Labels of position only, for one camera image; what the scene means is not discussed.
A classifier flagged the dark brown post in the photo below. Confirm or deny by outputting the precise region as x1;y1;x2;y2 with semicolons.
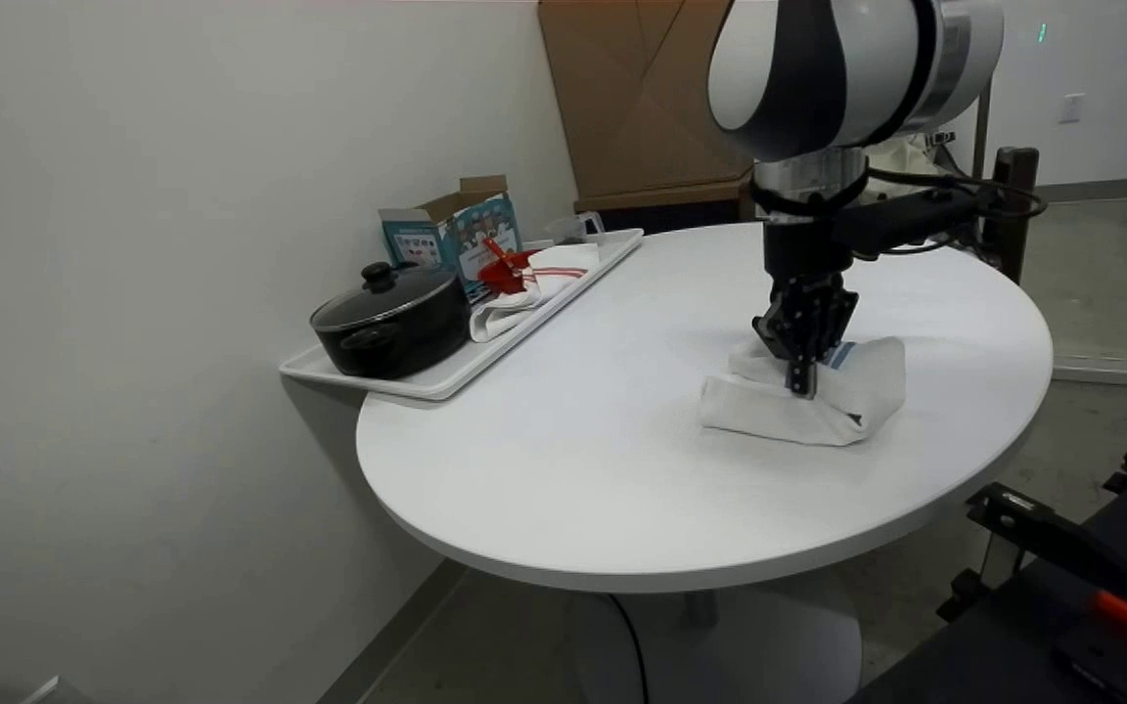
973;143;1044;286

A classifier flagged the black perforated breadboard table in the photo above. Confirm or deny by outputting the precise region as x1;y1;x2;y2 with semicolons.
851;362;1127;704

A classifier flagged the black clamp with orange handle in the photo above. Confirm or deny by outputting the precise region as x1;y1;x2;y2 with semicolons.
963;482;1127;658

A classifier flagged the white towel with blue stripes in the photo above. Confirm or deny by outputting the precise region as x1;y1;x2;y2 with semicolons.
697;327;909;449

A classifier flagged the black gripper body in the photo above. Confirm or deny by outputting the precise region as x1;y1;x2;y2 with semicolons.
759;211;859;322

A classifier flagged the dark wooden cabinet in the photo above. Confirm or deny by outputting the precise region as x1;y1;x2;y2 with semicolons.
572;178;759;239

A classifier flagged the white rectangular tray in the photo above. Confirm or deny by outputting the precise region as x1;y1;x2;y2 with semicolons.
277;225;651;408

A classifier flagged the red and white cloth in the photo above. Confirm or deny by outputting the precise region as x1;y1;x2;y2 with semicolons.
463;233;594;345

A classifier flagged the black floor cable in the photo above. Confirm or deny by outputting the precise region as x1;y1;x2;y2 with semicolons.
602;591;654;704

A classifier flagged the large brown cardboard box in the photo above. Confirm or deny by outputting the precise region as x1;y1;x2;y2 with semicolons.
538;0;774;211

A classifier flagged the white table pedestal base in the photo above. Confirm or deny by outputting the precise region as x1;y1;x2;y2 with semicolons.
561;569;868;704

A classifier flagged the black pot with lid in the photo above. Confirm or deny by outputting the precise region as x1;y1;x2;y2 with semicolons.
304;256;479;381

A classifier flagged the blue printed carton box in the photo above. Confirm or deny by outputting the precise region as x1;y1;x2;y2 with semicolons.
375;170;527;303

